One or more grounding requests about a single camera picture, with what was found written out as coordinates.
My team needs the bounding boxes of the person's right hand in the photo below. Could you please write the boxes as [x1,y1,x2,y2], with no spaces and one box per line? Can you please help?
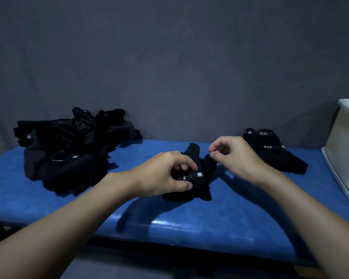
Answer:
[208,136,273,187]

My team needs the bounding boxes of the person's left hand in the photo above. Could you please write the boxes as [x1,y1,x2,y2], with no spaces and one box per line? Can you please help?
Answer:
[128,151,199,198]

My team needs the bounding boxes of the pile of black gloves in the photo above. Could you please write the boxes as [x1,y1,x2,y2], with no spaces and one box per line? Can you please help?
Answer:
[13,107,142,197]

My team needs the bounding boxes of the white storage box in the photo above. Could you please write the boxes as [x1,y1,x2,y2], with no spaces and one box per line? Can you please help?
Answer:
[324,98,349,196]

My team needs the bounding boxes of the person's right forearm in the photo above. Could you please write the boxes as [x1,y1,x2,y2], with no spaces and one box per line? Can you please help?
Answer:
[259,168,349,279]

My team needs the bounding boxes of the person's left forearm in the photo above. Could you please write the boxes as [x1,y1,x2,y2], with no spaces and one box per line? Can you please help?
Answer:
[0,171,140,279]

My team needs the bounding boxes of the blue padded bench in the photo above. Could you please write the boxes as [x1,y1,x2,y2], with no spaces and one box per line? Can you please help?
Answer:
[0,138,349,266]

